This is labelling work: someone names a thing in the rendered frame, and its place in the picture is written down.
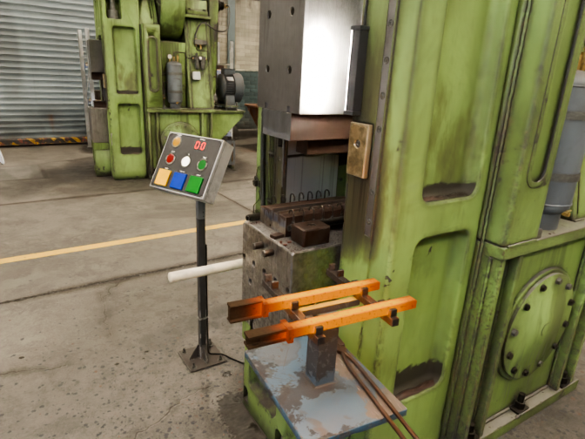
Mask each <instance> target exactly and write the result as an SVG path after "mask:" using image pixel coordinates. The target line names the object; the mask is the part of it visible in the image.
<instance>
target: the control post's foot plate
mask: <svg viewBox="0 0 585 439"><path fill-rule="evenodd" d="M209 352H210V353H220V351H219V350H218V349H217V347H216V346H215V345H214V343H213V342H212V341H211V338H209ZM178 355H179V357H180V358H181V359H182V361H183V363H184V364H185V365H186V366H187V368H188V369H189V371H190V372H191V373H193V372H194V373H195V372H198V371H201V370H205V369H208V368H212V367H215V366H218V365H221V364H223V363H226V362H228V360H227V359H226V358H225V357H224V356H223V355H210V354H208V352H207V343H206V351H205V345H203V346H202V358H200V346H199V344H197V346H196V347H193V348H188V349H185V348H183V350H181V351H179V352H178Z"/></svg>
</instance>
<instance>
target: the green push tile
mask: <svg viewBox="0 0 585 439"><path fill-rule="evenodd" d="M203 181H204V178H200V177H196V176H192V175H191V177H190V179H189V181H188V184H187V187H186V189H185V191H186V192H191V193H195V194H198V193H199V191H200V188H201V186H202V183H203Z"/></svg>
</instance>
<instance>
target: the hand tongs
mask: <svg viewBox="0 0 585 439"><path fill-rule="evenodd" d="M337 353H338V354H340V355H342V358H343V360H344V362H345V364H346V366H347V367H348V369H349V370H350V372H351V373H352V374H353V376H354V377H355V379H356V380H357V381H358V383H359V384H360V386H361V387H362V388H363V389H364V390H365V392H366V393H367V395H368V396H369V397H370V399H371V400H372V401H373V403H374V404H375V406H376V407H377V408H378V410H379V411H380V413H381V414H382V415H383V416H384V417H385V418H386V420H387V421H388V423H389V424H390V425H391V427H392V428H393V430H394V431H395V432H396V434H397V435H398V436H399V438H400V439H406V438H405V436H404V435H403V434H402V432H401V431H400V429H399V428H398V427H397V425H396V424H395V423H394V422H393V420H392V419H391V417H390V416H389V415H388V413H387V412H386V411H385V410H384V409H383V408H382V406H381V405H380V403H379V402H378V401H377V399H376V398H375V397H374V395H373V394H372V393H371V391H370V390H369V389H368V387H367V386H366V384H365V383H364V382H363V381H362V380H361V379H360V377H359V376H358V375H357V373H356V372H355V371H354V369H353V368H352V366H351V365H350V363H349V361H348V359H349V360H350V361H351V362H352V363H353V364H354V365H355V366H356V367H357V368H358V369H359V370H360V372H361V373H362V374H363V375H364V376H365V377H366V379H367V380H368V381H369V383H370V384H371V385H372V386H373V388H374V389H375V390H376V392H377V393H378V394H379V395H380V397H381V398H382V400H383V401H384V402H385V403H386V405H387V406H388V407H389V408H390V409H391V410H392V412H393V413H394V414H395V416H396V417H397V418H398V419H399V421H400V422H401V424H402V425H403V426H404V427H405V429H406V430H407V431H408V433H409V434H410V435H411V437H412V438H413V439H420V438H419V437H418V436H417V435H416V434H415V432H414V431H413V430H412V428H411V427H410V426H409V425H408V424H407V422H406V421H405V420H404V418H403V417H402V416H401V415H400V413H399V412H398V411H397V409H396V408H395V407H394V406H393V404H392V403H391V402H390V401H389V400H388V399H387V397H386V396H385V395H384V394H383V392H382V391H381V390H380V388H379V387H378V386H377V385H376V384H375V382H374V381H373V380H372V378H371V377H370V376H369V375H368V373H367V372H366V371H365V369H363V367H361V365H360V364H359V363H358V362H357V361H356V360H355V359H354V358H353V357H352V356H351V355H350V354H348V353H347V351H346V347H345V343H344V342H343V341H342V340H341V339H340V338H339V337H338V345H337ZM347 358H348V359H347Z"/></svg>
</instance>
